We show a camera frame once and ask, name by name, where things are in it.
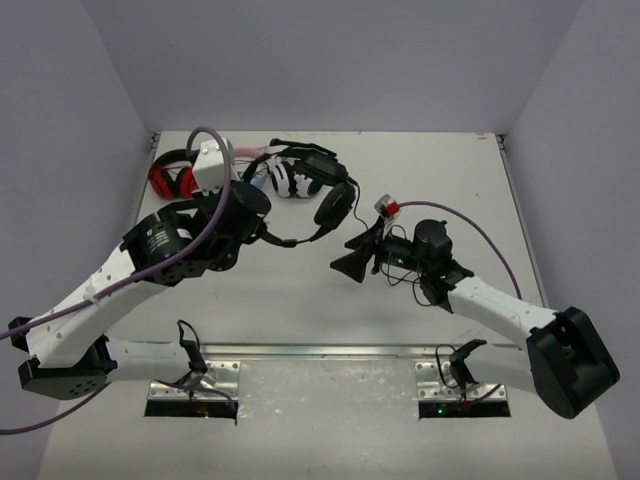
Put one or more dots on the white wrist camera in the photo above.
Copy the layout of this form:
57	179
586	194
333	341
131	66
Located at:
387	207
208	167

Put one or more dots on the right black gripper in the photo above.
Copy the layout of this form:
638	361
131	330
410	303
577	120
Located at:
354	265

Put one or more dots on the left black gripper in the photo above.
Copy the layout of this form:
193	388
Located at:
251	201

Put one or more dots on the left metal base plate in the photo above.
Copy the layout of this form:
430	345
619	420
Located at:
220	381

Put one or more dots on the white black striped headphones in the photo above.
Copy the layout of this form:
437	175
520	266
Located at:
288	183

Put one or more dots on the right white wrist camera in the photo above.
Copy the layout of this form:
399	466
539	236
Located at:
387	207

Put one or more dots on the metal table edge rail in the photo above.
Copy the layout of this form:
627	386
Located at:
319	351

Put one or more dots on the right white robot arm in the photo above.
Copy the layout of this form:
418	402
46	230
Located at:
557	355

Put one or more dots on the red black headphones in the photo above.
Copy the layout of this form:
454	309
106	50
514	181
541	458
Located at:
171	175

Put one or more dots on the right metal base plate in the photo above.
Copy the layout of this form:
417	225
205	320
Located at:
435	384

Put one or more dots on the blue pink cat-ear headphones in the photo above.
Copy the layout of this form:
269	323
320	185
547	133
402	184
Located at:
244	156

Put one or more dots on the black headset with cable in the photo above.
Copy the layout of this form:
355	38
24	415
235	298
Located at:
330	200

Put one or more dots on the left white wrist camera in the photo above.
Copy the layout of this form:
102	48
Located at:
208	167

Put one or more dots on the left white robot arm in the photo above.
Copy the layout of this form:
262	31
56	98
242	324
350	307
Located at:
71	351

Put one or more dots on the metal base plate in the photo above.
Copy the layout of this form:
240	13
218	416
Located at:
220	381
435	384

